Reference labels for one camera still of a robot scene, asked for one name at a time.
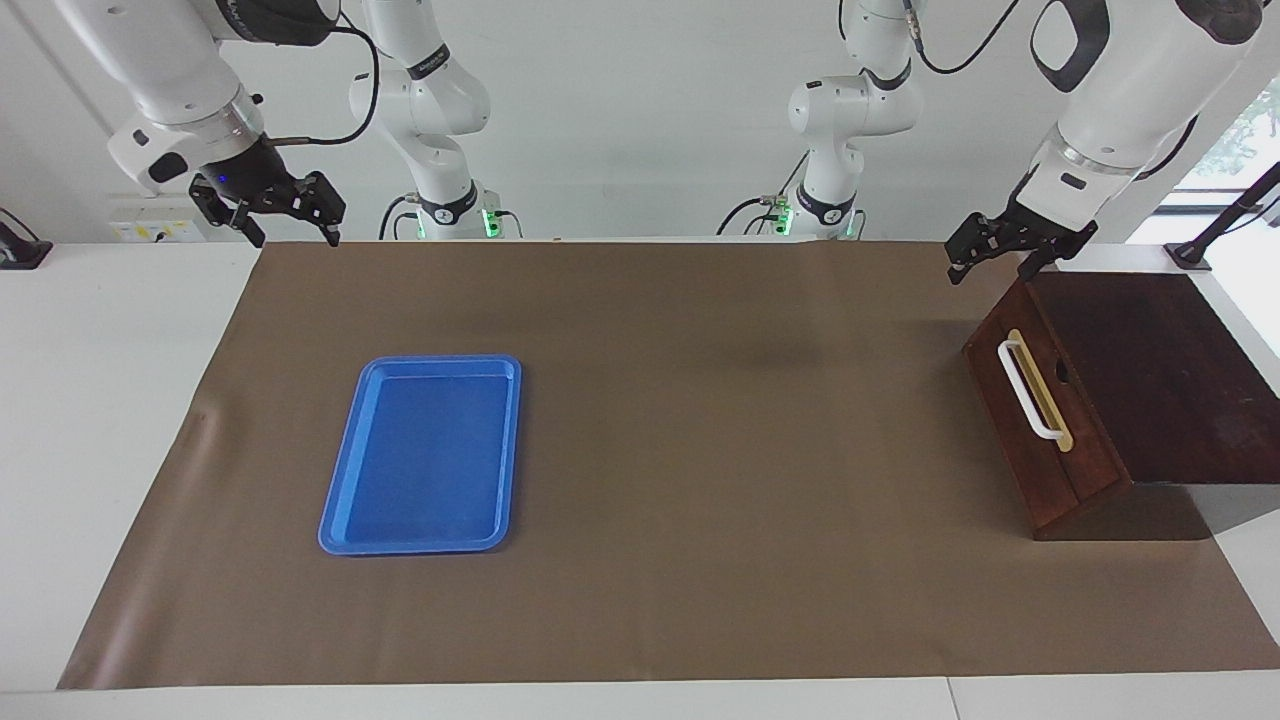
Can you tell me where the wooden drawer with white handle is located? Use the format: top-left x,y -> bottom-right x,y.
990,278 -> 1133,508

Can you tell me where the blue plastic tray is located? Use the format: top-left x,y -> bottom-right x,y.
318,354 -> 523,557

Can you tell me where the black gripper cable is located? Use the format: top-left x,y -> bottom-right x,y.
262,25 -> 383,149
900,0 -> 1021,76

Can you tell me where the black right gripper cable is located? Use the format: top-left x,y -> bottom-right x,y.
262,25 -> 383,149

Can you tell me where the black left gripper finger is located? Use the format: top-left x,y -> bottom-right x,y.
945,212 -> 1017,286
1016,238 -> 1081,283

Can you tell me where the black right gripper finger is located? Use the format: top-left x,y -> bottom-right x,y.
189,176 -> 268,249
288,171 -> 348,248

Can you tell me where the brown table mat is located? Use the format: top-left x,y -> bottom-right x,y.
57,238 -> 1280,691

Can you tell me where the black clamp mount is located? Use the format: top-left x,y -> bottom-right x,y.
0,208 -> 53,271

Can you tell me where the black angled stand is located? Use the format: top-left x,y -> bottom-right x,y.
1165,162 -> 1280,272

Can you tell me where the black right arm base cable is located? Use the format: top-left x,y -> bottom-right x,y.
378,195 -> 419,241

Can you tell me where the black left arm base cable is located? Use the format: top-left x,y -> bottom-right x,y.
716,196 -> 791,237

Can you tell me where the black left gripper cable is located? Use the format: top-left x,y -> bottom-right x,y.
900,0 -> 1021,76

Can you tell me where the dark wooden drawer cabinet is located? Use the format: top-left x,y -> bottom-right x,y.
963,270 -> 1280,542

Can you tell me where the black arm base cable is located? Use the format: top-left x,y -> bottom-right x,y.
716,196 -> 791,237
378,195 -> 419,241

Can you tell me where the white wall socket box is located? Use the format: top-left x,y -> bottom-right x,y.
108,195 -> 207,244

